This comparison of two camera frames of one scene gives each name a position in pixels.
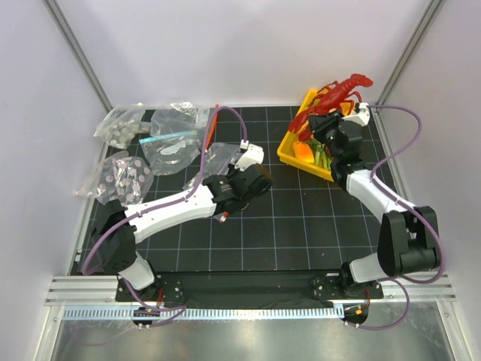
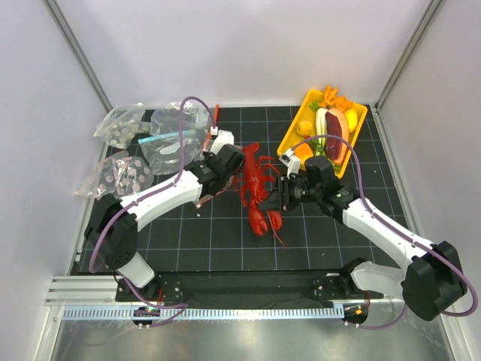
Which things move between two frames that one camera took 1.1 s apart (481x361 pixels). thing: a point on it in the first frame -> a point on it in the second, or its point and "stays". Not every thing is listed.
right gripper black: (320, 123) -> (273, 200)
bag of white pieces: (122, 124) stays
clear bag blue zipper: (176, 134) stays
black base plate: (212, 286) stays
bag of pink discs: (119, 177) stays
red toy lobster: (337, 94) -> (253, 191)
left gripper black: (234, 171) -> (208, 157)
